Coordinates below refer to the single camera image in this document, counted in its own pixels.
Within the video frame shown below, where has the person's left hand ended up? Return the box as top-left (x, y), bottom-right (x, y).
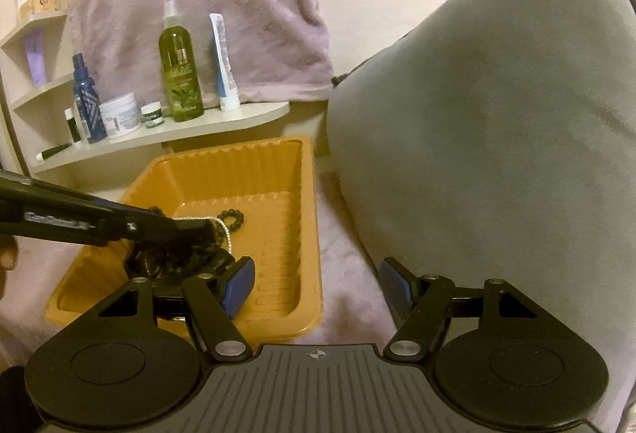
top-left (0, 234), bottom-right (18, 296)

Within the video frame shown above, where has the pink bed blanket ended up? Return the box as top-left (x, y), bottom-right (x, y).
top-left (1, 173), bottom-right (396, 368)

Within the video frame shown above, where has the dark green lying tube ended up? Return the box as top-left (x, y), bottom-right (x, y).
top-left (35, 143), bottom-right (74, 162)

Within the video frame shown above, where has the orange plastic tray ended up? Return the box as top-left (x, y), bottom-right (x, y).
top-left (44, 134), bottom-right (326, 343)

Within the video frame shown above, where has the small dark green bottle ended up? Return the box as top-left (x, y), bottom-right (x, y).
top-left (65, 108), bottom-right (82, 146)

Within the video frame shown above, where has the blue spray bottle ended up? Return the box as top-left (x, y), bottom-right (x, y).
top-left (72, 53), bottom-right (107, 143)

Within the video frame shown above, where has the white corner shelf unit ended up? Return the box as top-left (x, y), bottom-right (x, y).
top-left (1, 10), bottom-right (290, 176)

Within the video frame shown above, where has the white cream jar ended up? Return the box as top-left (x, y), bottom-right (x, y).
top-left (99, 92), bottom-right (141, 139)

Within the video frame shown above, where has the small green-label jar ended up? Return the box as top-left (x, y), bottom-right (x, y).
top-left (140, 102), bottom-right (164, 129)

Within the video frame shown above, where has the purple tube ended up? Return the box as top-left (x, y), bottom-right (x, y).
top-left (23, 29), bottom-right (48, 88)

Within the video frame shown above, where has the grey pillow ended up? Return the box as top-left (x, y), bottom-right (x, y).
top-left (327, 0), bottom-right (635, 432)

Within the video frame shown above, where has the blue and white tube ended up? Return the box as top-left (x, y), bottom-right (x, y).
top-left (209, 14), bottom-right (240, 112)

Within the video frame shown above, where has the cardboard box on shelf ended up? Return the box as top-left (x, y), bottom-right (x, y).
top-left (31, 0), bottom-right (62, 14)

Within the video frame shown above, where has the green spray bottle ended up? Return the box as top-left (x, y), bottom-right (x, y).
top-left (159, 0), bottom-right (205, 122)

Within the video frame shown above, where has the mauve hanging towel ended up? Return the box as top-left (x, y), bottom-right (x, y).
top-left (64, 0), bottom-right (334, 112)

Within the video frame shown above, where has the black bead necklace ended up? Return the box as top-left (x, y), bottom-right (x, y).
top-left (126, 206), bottom-right (247, 282)

